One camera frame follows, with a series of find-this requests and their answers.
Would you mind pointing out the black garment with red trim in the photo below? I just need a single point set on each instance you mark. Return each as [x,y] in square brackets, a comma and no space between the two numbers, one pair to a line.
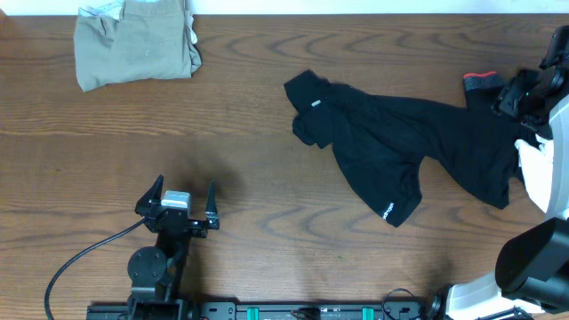
[482,90]

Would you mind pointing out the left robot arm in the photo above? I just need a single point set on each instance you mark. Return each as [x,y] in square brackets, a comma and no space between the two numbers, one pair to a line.
[156,271]

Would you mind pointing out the white printed t-shirt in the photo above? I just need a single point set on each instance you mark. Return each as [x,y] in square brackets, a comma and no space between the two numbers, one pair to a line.
[537,169]

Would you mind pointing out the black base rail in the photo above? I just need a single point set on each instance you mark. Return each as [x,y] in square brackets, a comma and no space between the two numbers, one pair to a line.
[284,311]

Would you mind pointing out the black polo shirt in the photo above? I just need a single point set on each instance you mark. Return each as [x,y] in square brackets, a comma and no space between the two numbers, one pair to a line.
[379,143]

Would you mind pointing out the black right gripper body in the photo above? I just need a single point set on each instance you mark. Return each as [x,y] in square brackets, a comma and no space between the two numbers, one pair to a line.
[519,99]

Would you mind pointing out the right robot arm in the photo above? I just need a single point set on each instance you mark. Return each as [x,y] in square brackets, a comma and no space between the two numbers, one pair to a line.
[531,272]

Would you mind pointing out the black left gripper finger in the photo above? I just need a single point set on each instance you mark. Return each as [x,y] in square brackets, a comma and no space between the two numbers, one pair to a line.
[151,199]
[211,211]

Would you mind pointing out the folded khaki pants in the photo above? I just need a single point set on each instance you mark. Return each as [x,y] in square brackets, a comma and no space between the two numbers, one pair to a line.
[126,41]

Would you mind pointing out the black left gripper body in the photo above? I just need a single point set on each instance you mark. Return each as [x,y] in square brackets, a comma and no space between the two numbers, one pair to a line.
[179,221]

